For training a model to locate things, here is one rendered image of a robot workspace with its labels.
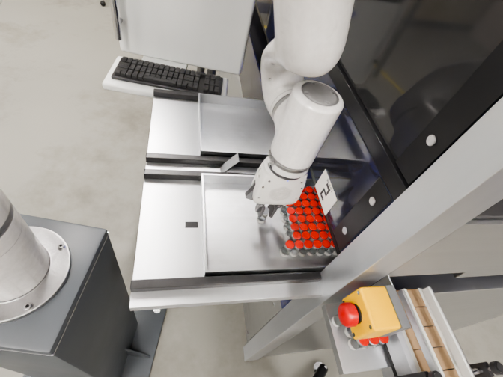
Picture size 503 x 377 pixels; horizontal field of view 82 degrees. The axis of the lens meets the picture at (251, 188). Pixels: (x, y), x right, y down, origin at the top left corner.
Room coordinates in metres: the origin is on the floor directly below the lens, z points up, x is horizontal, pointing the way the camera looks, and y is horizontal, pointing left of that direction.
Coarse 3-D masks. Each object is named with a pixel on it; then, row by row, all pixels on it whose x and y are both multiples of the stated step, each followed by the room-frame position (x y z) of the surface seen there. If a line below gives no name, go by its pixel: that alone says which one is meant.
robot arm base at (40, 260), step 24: (0, 240) 0.12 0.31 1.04; (24, 240) 0.15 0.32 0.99; (48, 240) 0.20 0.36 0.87; (0, 264) 0.10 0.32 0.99; (24, 264) 0.12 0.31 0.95; (48, 264) 0.15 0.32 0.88; (0, 288) 0.08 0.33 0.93; (24, 288) 0.10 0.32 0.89; (48, 288) 0.12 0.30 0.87; (0, 312) 0.06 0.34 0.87; (24, 312) 0.07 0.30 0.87
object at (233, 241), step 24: (216, 192) 0.45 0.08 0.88; (240, 192) 0.48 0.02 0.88; (216, 216) 0.38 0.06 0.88; (240, 216) 0.41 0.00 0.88; (216, 240) 0.32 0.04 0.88; (240, 240) 0.34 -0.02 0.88; (264, 240) 0.37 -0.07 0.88; (216, 264) 0.27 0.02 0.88; (240, 264) 0.29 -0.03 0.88; (264, 264) 0.31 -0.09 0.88; (288, 264) 0.33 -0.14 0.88; (312, 264) 0.35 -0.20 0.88
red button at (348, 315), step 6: (342, 306) 0.22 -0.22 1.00; (348, 306) 0.22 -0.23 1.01; (354, 306) 0.22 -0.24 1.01; (342, 312) 0.21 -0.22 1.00; (348, 312) 0.21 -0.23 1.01; (354, 312) 0.21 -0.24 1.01; (342, 318) 0.20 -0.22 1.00; (348, 318) 0.20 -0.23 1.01; (354, 318) 0.20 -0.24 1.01; (342, 324) 0.20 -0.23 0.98; (348, 324) 0.19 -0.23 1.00; (354, 324) 0.20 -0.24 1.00
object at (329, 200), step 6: (324, 174) 0.48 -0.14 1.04; (318, 180) 0.49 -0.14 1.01; (324, 180) 0.47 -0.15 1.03; (318, 186) 0.48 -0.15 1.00; (324, 186) 0.46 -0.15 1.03; (330, 186) 0.45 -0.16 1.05; (318, 192) 0.47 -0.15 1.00; (330, 192) 0.44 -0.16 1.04; (324, 198) 0.44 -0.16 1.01; (330, 198) 0.43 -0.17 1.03; (336, 198) 0.41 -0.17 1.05; (324, 204) 0.43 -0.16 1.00; (330, 204) 0.42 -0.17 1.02; (324, 210) 0.42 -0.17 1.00
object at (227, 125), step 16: (208, 96) 0.79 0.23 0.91; (224, 96) 0.81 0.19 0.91; (208, 112) 0.75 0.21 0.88; (224, 112) 0.77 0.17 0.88; (240, 112) 0.80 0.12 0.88; (256, 112) 0.83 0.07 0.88; (208, 128) 0.68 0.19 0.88; (224, 128) 0.70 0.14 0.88; (240, 128) 0.73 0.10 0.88; (256, 128) 0.75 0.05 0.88; (272, 128) 0.78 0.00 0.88; (208, 144) 0.61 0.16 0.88; (224, 144) 0.63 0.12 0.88; (240, 144) 0.65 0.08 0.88; (256, 144) 0.68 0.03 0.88
